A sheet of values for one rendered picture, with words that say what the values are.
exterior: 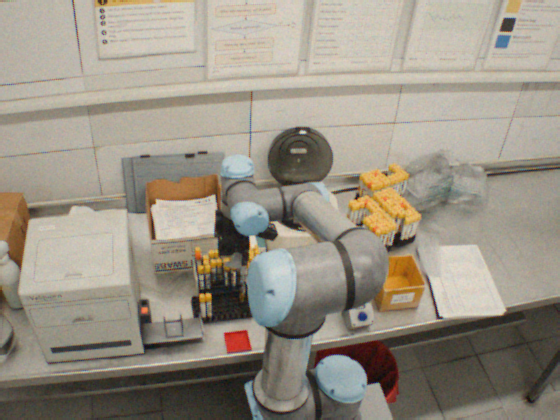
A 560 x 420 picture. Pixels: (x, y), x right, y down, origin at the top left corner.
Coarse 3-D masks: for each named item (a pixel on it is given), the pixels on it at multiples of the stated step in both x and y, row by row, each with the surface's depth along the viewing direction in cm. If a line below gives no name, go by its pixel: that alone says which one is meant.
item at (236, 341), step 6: (246, 330) 157; (228, 336) 156; (234, 336) 156; (240, 336) 156; (246, 336) 156; (228, 342) 154; (234, 342) 154; (240, 342) 155; (246, 342) 155; (228, 348) 153; (234, 348) 153; (240, 348) 153; (246, 348) 152
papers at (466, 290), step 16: (448, 256) 183; (464, 256) 183; (480, 256) 183; (448, 272) 177; (464, 272) 177; (480, 272) 178; (448, 288) 172; (464, 288) 172; (480, 288) 172; (448, 304) 167; (464, 304) 167; (480, 304) 167; (496, 304) 167
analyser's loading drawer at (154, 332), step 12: (144, 324) 152; (156, 324) 153; (168, 324) 153; (180, 324) 153; (192, 324) 154; (144, 336) 149; (156, 336) 150; (168, 336) 149; (180, 336) 150; (192, 336) 150
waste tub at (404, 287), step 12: (396, 264) 172; (408, 264) 173; (396, 276) 176; (408, 276) 174; (420, 276) 164; (384, 288) 159; (396, 288) 160; (408, 288) 160; (420, 288) 161; (384, 300) 162; (396, 300) 163; (408, 300) 164; (420, 300) 165
